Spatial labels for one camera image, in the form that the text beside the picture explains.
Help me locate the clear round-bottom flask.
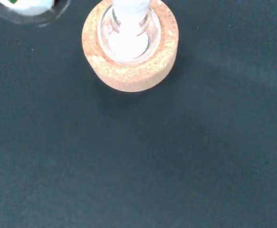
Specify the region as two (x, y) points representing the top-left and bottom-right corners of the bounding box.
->
(97, 0), (162, 65)

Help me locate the black bench cloth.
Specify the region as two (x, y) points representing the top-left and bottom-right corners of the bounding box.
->
(0, 0), (277, 228)

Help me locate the cork ring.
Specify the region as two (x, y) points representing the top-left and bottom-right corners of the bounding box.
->
(81, 0), (179, 93)

